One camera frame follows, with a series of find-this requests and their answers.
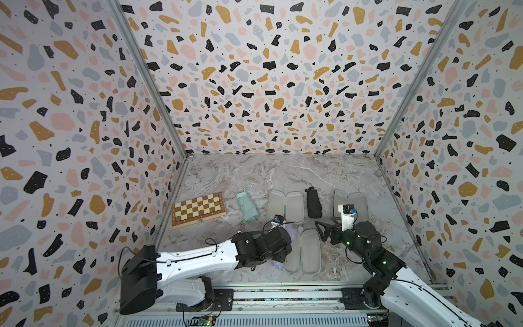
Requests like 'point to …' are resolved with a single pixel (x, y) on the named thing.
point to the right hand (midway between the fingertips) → (325, 221)
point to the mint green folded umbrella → (248, 210)
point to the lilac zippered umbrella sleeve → (306, 250)
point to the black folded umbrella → (314, 207)
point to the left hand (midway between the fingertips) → (288, 247)
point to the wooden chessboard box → (198, 210)
